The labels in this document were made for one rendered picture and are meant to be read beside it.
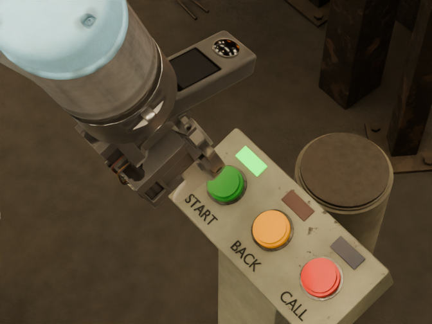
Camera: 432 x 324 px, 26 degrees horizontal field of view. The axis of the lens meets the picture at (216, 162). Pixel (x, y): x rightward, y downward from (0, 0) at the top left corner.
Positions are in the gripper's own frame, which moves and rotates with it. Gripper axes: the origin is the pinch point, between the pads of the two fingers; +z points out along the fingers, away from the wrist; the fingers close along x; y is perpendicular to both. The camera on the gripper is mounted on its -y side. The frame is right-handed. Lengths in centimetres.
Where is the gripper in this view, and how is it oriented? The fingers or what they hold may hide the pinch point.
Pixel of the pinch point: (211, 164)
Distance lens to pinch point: 96.6
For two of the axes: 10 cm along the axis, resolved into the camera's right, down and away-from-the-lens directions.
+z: 2.6, 3.5, 9.0
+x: 6.4, 6.3, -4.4
